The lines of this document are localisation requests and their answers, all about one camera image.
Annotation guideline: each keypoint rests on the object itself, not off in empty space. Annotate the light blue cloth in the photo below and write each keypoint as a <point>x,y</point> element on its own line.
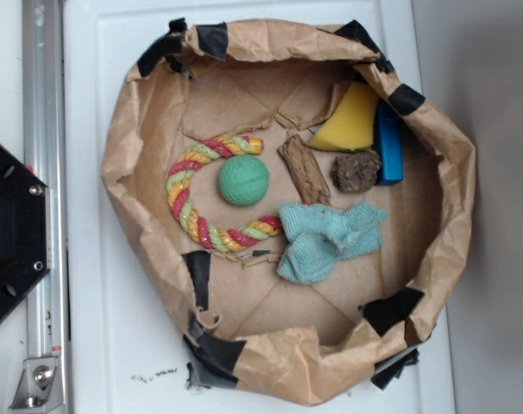
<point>320,236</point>

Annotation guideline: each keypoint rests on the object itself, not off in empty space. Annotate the green rubber ball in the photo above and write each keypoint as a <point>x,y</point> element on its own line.
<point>243,180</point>

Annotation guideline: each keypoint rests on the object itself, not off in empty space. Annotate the brown paper bag bin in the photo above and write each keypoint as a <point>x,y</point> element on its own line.
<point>243,325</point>

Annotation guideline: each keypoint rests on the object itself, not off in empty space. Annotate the brown wooden bark stick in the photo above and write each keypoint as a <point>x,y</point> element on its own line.
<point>305,171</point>

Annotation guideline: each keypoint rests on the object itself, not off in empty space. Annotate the brown rough cork chunk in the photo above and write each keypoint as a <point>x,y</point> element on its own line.
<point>356,172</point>

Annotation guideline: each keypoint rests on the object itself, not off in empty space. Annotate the yellow sponge wedge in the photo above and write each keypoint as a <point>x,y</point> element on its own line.
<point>351,126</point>

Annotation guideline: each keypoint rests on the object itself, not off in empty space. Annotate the blue rectangular block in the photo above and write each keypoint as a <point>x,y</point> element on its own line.
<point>388,145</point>

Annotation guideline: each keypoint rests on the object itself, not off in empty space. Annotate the white plastic tray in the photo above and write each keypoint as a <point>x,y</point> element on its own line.
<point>127,356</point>

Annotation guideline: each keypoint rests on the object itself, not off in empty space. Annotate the multicolour rope ring toy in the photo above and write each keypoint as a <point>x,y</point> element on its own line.
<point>179,196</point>

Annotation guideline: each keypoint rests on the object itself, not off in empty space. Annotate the aluminium frame rail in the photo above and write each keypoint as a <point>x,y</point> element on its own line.
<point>48,326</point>

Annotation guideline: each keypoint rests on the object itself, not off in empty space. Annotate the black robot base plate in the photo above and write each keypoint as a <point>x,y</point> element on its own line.
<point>23,232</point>

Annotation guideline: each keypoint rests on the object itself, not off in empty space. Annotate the metal corner bracket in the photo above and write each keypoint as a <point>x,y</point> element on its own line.
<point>40,387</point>

